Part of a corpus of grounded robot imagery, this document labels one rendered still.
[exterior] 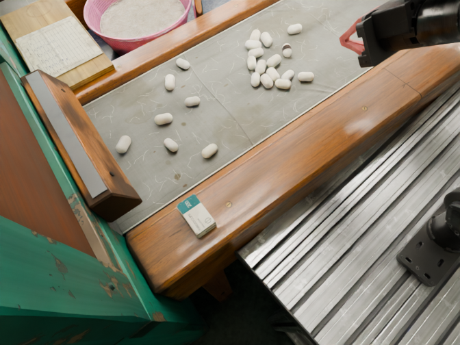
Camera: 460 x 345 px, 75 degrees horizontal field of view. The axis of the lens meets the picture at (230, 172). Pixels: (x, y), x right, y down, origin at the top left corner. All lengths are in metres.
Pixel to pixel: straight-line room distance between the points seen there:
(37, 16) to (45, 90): 0.37
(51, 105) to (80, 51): 0.24
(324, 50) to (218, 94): 0.26
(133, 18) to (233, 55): 0.29
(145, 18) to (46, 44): 0.24
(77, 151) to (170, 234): 0.18
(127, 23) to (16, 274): 0.74
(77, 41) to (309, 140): 0.55
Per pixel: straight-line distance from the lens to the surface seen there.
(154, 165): 0.57
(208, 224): 0.45
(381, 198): 0.64
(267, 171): 0.51
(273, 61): 0.68
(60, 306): 0.22
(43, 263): 0.24
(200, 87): 0.66
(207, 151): 0.54
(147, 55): 0.72
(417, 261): 0.62
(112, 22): 0.91
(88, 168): 0.46
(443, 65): 0.76
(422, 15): 0.47
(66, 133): 0.51
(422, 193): 0.68
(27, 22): 0.93
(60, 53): 0.79
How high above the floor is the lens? 1.22
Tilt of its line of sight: 62 degrees down
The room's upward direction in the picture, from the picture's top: 7 degrees counter-clockwise
